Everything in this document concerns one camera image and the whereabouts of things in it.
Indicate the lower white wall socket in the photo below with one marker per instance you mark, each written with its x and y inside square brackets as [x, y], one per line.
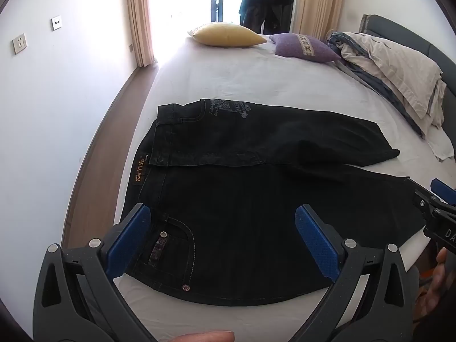
[19, 43]

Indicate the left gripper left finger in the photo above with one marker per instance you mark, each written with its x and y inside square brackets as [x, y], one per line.
[76, 298]

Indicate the upper white wall socket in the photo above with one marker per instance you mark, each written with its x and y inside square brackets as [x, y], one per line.
[56, 23]

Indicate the black denim pants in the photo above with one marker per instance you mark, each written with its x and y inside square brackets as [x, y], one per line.
[223, 180]

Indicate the person's right hand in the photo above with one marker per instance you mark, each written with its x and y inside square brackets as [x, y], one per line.
[442, 277]

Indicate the white wall socket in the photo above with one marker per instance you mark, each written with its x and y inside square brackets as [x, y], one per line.
[56, 23]
[19, 43]

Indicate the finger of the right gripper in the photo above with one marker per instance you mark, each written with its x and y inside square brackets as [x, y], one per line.
[422, 199]
[445, 192]

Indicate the beige grey folded duvet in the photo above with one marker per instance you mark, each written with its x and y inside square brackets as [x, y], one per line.
[406, 78]

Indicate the yellow pillow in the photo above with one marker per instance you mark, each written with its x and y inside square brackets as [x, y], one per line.
[226, 35]

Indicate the person's left hand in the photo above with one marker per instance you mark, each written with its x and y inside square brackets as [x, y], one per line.
[212, 336]

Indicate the dark clothes on chair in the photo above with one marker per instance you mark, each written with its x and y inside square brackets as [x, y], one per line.
[267, 16]

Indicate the left beige curtain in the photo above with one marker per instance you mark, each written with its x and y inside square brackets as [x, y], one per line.
[138, 14]

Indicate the right beige curtain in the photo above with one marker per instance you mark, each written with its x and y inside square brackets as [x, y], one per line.
[317, 18]

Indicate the beige curtain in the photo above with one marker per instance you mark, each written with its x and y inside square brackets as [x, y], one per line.
[317, 18]
[138, 14]

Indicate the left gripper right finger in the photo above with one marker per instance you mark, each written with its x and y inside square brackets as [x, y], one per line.
[369, 298]

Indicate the grey upholstered headboard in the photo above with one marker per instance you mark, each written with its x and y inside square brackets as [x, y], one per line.
[376, 25]

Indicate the white bed sheet mattress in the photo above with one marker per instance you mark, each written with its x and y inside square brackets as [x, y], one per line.
[258, 76]

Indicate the purple patterned pillow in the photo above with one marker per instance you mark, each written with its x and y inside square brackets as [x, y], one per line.
[303, 47]

